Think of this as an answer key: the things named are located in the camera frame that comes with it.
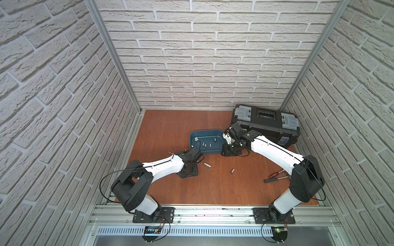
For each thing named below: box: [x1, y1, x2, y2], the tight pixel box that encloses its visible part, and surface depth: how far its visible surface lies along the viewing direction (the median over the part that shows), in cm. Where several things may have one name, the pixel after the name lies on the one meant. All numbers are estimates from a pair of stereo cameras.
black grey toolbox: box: [230, 104, 301, 148], surface depth 92 cm
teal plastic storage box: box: [189, 129, 225, 154], surface depth 102 cm
